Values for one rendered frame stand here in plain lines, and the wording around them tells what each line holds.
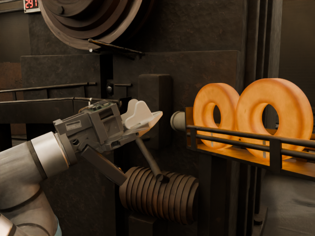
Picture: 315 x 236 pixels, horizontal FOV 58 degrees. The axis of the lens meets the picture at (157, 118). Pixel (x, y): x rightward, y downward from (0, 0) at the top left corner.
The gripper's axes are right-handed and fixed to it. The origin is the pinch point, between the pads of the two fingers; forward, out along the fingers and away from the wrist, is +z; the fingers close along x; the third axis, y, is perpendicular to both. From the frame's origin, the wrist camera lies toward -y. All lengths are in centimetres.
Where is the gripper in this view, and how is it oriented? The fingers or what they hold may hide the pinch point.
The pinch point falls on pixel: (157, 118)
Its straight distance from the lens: 60.6
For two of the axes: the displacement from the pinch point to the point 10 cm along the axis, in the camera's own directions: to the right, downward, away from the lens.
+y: -2.7, -9.1, -3.1
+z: 8.4, -3.8, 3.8
